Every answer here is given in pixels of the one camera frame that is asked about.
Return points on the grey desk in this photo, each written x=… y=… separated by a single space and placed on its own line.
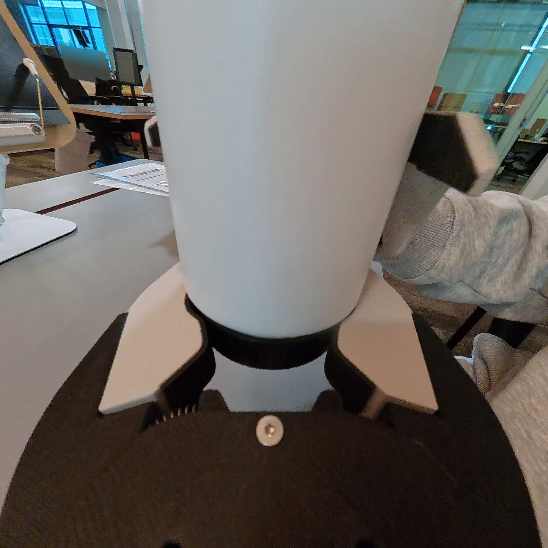
x=85 y=278

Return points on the person's right forearm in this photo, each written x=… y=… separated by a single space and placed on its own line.
x=492 y=248

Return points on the paper sheet in plastic sleeve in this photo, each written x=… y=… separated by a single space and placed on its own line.
x=141 y=175

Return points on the white bottle black cap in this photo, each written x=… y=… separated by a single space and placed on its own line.
x=278 y=150

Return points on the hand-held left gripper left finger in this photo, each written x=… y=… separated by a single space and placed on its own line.
x=154 y=342

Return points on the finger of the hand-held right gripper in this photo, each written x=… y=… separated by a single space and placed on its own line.
x=153 y=132
x=445 y=150

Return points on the large paned window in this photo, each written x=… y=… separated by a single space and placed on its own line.
x=64 y=21

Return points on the person's grey sweatshirt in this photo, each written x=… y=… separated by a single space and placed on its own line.
x=522 y=428

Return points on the wooden-edged office table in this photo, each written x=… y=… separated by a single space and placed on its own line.
x=115 y=112

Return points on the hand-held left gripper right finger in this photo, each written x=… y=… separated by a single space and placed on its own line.
x=385 y=351

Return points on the black monitor tan back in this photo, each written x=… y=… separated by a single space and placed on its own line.
x=13 y=64

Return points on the black framed grey screen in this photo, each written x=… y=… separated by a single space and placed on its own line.
x=127 y=66

